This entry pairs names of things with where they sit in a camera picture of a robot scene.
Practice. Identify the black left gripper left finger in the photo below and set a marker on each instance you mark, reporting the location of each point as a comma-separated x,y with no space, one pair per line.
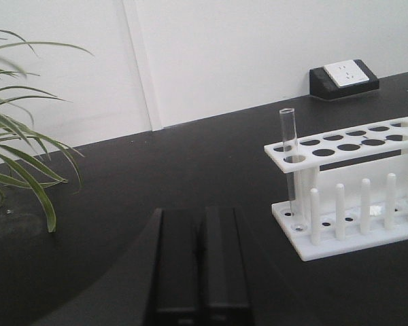
173,298

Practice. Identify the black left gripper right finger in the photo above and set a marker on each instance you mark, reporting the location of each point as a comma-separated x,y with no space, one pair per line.
225,291

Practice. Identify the short clear test tube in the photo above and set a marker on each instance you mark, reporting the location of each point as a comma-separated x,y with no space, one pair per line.
291,156

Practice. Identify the white test tube rack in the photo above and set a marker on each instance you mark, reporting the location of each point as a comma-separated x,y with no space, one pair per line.
354,188

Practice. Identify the green spider plant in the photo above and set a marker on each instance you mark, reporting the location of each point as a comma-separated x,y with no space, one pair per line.
22,149

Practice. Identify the black white power socket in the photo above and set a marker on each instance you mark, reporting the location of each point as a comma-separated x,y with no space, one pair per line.
342,79

